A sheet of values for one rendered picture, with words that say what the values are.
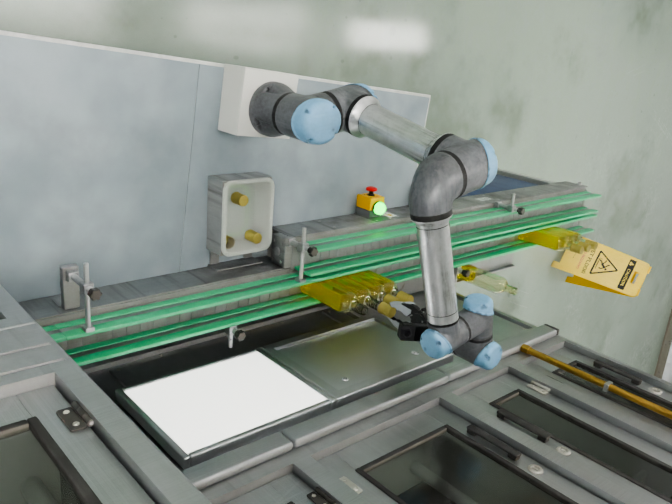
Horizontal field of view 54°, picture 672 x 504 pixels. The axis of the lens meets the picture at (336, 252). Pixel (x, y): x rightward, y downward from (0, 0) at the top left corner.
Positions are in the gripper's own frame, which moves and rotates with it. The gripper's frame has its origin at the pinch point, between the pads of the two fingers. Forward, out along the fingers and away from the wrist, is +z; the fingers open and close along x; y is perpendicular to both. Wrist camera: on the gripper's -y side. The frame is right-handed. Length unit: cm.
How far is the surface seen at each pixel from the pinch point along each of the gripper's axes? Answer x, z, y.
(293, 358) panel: -12.9, 10.6, -26.3
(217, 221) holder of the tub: 21, 38, -36
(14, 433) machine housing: 19, -35, -112
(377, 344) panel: -12.6, 4.2, 0.7
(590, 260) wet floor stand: -64, 96, 320
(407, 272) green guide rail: -3.0, 26.9, 36.7
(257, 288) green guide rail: 3.9, 24.9, -29.8
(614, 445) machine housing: -17, -63, 20
